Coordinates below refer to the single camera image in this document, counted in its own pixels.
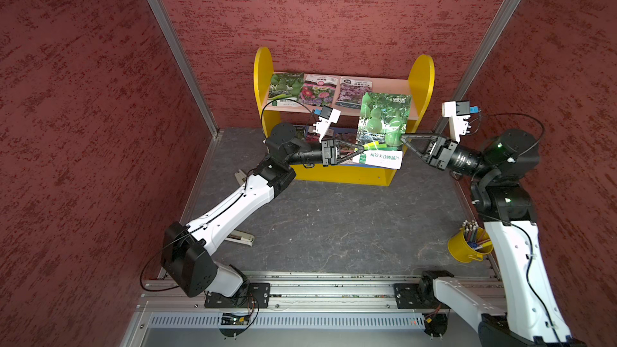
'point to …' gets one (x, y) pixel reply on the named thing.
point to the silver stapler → (241, 237)
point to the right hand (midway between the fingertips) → (397, 146)
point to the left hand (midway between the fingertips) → (361, 156)
